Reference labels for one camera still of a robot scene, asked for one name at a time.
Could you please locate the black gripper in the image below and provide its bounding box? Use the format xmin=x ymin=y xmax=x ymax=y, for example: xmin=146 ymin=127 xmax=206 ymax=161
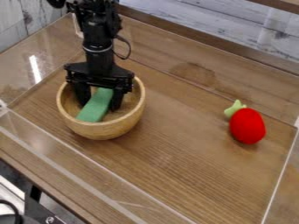
xmin=64 ymin=50 xmax=134 ymax=111

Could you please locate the green rectangular block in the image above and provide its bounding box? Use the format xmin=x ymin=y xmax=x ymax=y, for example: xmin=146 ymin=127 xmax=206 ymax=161
xmin=76 ymin=87 xmax=113 ymax=123

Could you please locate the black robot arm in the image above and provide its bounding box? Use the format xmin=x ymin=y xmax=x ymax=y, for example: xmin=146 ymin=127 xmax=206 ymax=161
xmin=46 ymin=0 xmax=134 ymax=111

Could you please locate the light wooden bowl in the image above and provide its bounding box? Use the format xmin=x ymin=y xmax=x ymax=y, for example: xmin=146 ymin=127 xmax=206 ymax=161
xmin=56 ymin=77 xmax=145 ymax=140

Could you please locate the red plush strawberry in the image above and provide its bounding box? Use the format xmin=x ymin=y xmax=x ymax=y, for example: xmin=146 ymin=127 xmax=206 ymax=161
xmin=222 ymin=100 xmax=267 ymax=144

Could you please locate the black cable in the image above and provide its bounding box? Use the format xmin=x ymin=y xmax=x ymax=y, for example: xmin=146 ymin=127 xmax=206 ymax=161
xmin=113 ymin=34 xmax=133 ymax=61

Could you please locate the clear acrylic tray wall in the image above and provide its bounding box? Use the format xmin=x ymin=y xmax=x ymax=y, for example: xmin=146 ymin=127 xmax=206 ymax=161
xmin=0 ymin=101 xmax=194 ymax=224

